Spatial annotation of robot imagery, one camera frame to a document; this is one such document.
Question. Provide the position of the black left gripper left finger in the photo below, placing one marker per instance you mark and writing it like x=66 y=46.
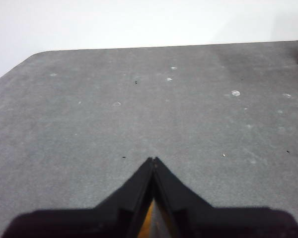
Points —
x=77 y=223

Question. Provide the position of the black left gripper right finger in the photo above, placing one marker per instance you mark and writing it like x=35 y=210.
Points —
x=226 y=223

